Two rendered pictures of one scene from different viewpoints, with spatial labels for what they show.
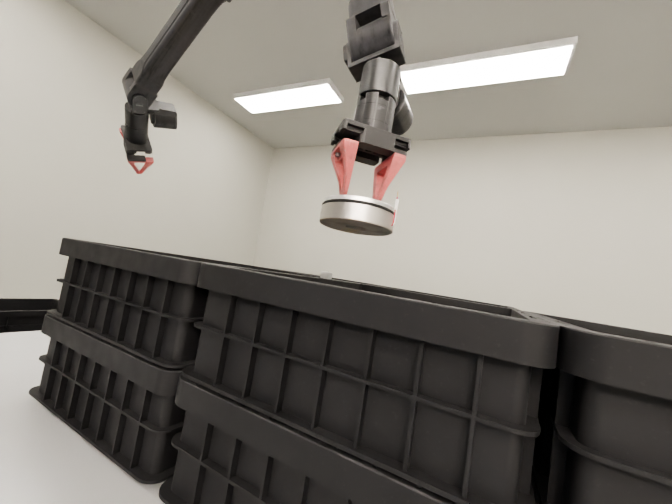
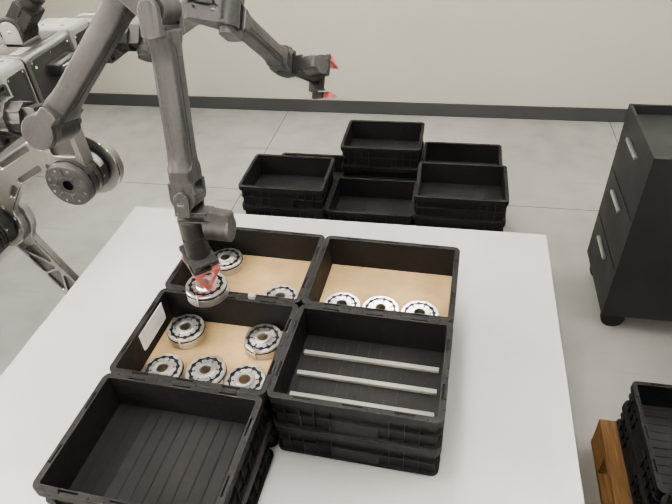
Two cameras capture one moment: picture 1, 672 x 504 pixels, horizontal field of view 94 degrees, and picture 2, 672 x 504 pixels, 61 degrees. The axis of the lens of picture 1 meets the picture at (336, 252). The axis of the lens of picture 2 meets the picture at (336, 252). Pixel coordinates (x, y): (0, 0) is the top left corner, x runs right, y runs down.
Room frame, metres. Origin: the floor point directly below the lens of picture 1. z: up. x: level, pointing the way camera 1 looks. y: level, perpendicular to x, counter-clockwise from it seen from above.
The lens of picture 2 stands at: (0.51, -1.13, 1.98)
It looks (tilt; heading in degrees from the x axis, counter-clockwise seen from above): 39 degrees down; 77
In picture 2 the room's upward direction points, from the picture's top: 4 degrees counter-clockwise
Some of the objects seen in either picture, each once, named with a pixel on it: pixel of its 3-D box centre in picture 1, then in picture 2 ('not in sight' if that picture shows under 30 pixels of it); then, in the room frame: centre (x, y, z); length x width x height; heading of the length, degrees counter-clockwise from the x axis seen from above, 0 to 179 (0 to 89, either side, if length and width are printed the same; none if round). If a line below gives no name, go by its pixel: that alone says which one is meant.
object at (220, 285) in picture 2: (358, 208); (206, 284); (0.43, -0.02, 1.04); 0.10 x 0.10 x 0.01
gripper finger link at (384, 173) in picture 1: (371, 175); (204, 271); (0.44, -0.03, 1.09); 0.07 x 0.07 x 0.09; 16
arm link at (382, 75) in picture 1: (380, 89); (194, 226); (0.44, -0.03, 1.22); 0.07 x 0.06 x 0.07; 153
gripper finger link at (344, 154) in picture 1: (357, 171); not in sight; (0.43, -0.01, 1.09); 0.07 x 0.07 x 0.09; 16
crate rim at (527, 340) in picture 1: (397, 300); (208, 338); (0.41, -0.09, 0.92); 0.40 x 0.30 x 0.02; 151
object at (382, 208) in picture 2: not in sight; (373, 224); (1.21, 1.00, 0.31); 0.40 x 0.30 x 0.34; 153
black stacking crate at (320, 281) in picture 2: not in sight; (384, 290); (0.91, -0.02, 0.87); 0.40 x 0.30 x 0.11; 151
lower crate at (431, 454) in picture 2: not in sight; (365, 400); (0.76, -0.28, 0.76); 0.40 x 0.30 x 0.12; 151
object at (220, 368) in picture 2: not in sight; (205, 371); (0.39, -0.14, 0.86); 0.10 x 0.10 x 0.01
